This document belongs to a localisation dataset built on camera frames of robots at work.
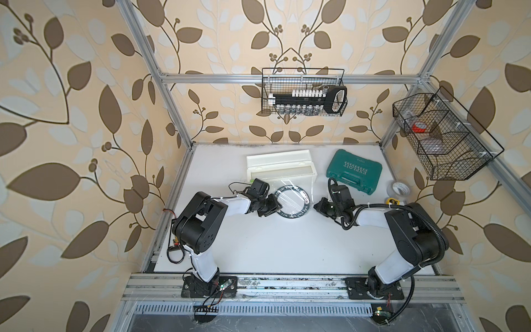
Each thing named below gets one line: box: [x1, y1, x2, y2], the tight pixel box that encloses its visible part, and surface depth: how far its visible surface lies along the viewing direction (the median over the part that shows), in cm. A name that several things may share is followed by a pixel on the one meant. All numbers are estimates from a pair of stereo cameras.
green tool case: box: [326, 148, 384, 196], surface depth 105 cm
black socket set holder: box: [267, 85, 348, 115], surface depth 87 cm
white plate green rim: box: [274, 184, 311, 219], surface depth 96 cm
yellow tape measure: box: [385, 197, 401, 206], surface depth 96 cm
